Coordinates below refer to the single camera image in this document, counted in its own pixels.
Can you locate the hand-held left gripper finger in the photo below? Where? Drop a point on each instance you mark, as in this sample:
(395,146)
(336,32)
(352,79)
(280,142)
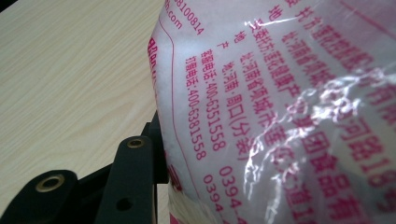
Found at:
(134,186)

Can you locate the pink printed plastic bag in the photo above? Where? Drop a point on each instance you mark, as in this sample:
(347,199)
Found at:
(280,93)

